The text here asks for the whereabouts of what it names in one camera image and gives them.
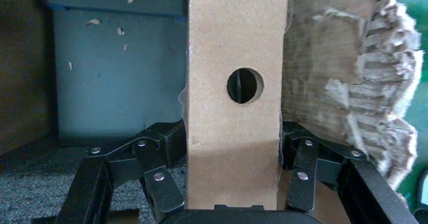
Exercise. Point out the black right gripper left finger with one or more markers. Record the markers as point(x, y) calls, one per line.
point(100, 182)

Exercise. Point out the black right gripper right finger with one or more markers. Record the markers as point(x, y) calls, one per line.
point(361, 189)

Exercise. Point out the slim cardboard box with hole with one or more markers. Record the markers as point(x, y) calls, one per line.
point(234, 142)

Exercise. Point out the open brown cardboard carton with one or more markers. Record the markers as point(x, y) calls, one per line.
point(317, 65)

